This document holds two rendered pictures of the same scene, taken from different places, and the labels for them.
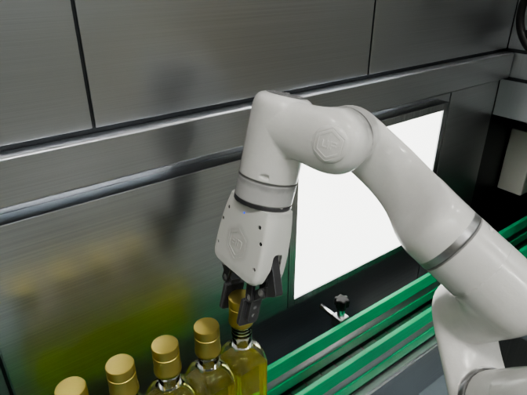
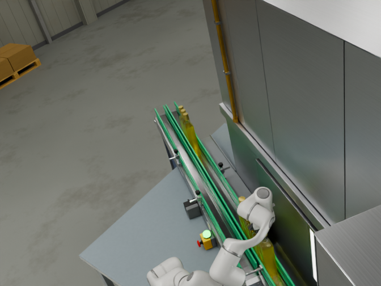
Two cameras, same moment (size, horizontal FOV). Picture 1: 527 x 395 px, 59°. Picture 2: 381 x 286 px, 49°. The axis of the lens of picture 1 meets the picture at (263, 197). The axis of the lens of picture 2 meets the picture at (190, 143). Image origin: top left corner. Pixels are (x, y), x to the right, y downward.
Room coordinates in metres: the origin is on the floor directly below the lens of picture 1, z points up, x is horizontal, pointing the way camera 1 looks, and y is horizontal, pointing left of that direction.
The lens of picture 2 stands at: (0.90, -1.18, 2.57)
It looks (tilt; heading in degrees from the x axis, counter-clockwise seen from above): 34 degrees down; 117
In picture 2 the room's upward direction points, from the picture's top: 15 degrees counter-clockwise
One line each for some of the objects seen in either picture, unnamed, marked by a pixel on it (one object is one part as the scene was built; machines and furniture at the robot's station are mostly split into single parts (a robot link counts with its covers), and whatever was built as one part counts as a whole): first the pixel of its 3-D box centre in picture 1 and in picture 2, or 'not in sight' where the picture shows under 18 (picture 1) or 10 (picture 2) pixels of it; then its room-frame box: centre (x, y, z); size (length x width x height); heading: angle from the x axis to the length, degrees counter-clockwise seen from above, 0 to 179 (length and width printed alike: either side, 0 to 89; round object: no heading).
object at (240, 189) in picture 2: not in sight; (231, 179); (0.14, 0.70, 0.84); 0.95 x 0.09 x 0.11; 127
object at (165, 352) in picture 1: (166, 356); not in sight; (0.44, 0.12, 1.14); 0.04 x 0.04 x 0.04
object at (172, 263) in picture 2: not in sight; (170, 274); (0.09, -0.16, 1.01); 0.13 x 0.10 x 0.16; 51
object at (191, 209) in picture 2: not in sight; (192, 208); (-0.06, 0.46, 0.79); 0.08 x 0.08 x 0.08; 37
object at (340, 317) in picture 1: (332, 319); not in sight; (0.73, -0.14, 0.94); 0.07 x 0.04 x 0.13; 37
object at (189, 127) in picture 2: not in sight; (189, 130); (-0.19, 0.97, 1.02); 0.06 x 0.06 x 0.28; 37
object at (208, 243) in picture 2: not in sight; (207, 240); (0.11, 0.24, 0.79); 0.07 x 0.07 x 0.07; 37
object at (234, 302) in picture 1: (241, 309); not in sight; (0.51, 0.03, 1.16); 0.04 x 0.04 x 0.04
